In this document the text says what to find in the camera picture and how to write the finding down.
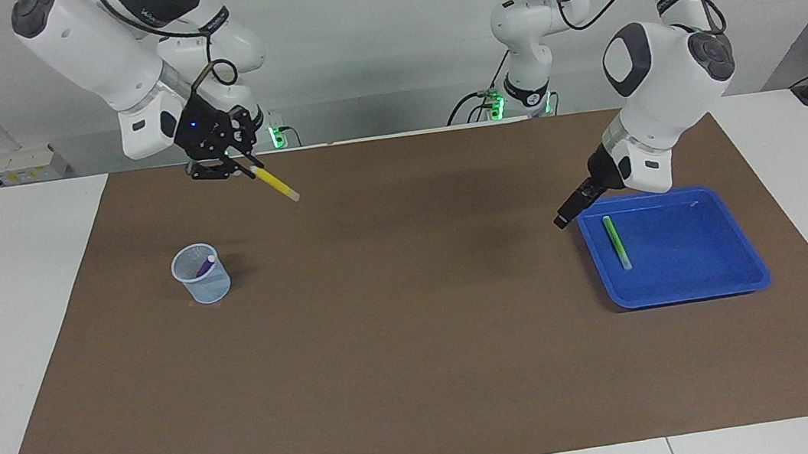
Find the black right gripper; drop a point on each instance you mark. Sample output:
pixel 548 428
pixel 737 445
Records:
pixel 203 128

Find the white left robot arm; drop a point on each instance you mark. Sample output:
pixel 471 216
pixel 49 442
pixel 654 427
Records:
pixel 662 72

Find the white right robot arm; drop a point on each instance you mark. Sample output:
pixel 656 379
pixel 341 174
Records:
pixel 97 49

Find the translucent mesh pen cup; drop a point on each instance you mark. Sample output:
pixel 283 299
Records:
pixel 207 288

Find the green pen white cap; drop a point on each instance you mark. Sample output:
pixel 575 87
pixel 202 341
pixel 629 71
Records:
pixel 615 241

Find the blue plastic tray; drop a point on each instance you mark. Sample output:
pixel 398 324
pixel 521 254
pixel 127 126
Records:
pixel 685 254

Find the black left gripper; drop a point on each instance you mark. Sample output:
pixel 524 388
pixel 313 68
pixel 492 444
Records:
pixel 605 171

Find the purple pen white cap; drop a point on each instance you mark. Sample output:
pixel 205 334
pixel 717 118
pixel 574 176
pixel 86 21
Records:
pixel 204 267

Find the yellow pen white cap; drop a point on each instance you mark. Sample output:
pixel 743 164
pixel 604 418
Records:
pixel 277 186

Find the brown table mat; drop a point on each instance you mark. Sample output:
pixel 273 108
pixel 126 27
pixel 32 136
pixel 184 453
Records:
pixel 417 333

